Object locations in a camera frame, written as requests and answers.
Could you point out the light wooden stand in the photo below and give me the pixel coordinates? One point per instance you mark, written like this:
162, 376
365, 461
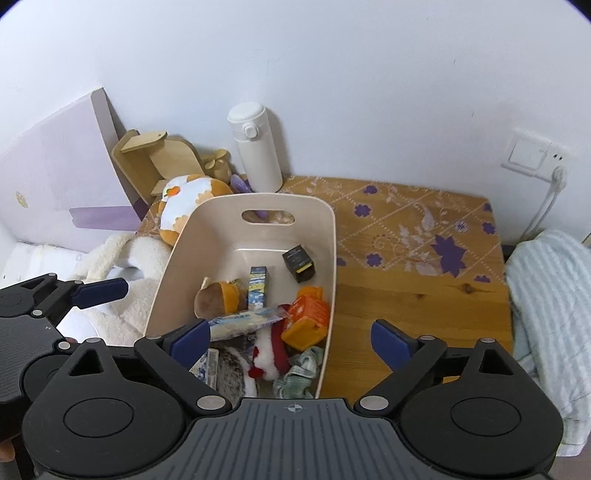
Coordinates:
171, 159

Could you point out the grey furry item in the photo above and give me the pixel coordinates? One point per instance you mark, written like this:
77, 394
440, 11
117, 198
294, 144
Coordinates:
235, 371

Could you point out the blue and white printed card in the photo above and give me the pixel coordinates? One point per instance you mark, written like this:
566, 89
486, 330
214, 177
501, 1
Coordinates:
210, 369

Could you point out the red and white plush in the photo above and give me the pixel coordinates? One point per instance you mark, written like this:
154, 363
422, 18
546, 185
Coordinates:
270, 355

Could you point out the small tan figurine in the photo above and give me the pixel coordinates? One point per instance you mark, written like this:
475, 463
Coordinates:
219, 166

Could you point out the small black box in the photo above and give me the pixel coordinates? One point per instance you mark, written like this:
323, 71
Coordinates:
299, 263

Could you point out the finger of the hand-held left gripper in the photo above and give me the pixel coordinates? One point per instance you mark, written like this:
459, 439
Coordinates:
99, 291

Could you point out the white wall switch plate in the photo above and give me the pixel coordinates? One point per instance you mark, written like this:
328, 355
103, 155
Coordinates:
526, 152

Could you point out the purple item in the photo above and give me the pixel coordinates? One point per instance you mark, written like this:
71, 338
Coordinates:
241, 184

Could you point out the long blue printed box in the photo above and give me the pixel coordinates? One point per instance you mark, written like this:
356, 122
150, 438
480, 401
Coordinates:
258, 288

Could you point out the lavender board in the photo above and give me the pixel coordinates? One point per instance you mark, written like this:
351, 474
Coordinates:
55, 170

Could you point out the green crumpled cloth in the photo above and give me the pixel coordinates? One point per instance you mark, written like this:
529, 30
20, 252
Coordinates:
298, 374

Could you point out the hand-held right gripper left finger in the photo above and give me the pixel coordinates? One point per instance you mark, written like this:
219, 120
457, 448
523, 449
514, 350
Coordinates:
191, 340

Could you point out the orange toy block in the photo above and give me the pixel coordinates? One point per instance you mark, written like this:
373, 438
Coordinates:
309, 316

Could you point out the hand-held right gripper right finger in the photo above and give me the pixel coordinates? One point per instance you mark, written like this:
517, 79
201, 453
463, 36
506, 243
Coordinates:
391, 344

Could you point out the white fluffy bag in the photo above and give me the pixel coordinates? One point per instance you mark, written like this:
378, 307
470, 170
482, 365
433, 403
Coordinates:
138, 258

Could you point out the light blue striped cloth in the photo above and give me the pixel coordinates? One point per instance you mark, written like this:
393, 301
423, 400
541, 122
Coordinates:
554, 323

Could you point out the beige plastic container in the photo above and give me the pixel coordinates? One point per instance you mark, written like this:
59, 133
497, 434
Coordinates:
221, 230

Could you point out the brown plush with orange hat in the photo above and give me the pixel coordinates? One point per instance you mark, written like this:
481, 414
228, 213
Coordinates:
212, 300

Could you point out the orange and white plush toy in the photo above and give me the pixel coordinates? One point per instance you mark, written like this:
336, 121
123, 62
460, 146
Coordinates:
184, 203

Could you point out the white thermos bottle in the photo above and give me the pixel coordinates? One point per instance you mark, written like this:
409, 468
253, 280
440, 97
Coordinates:
258, 152

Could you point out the white wall socket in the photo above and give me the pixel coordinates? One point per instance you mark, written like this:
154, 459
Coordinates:
567, 154

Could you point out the white bedding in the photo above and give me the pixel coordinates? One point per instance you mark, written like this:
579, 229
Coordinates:
37, 261

